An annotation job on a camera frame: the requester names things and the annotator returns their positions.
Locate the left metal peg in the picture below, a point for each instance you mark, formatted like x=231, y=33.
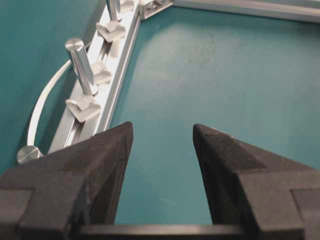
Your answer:
x=28, y=153

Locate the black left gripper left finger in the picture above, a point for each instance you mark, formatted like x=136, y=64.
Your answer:
x=81, y=184

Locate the right metal peg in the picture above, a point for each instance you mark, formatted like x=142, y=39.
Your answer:
x=114, y=10

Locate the metal peg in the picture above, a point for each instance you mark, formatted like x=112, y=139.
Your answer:
x=114, y=10
x=28, y=153
x=77, y=53

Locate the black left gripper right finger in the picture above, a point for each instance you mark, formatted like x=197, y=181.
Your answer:
x=272, y=197

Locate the square aluminium extrusion frame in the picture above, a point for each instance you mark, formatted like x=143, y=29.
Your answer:
x=111, y=48

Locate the middle metal peg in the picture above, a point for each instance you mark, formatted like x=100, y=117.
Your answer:
x=77, y=53

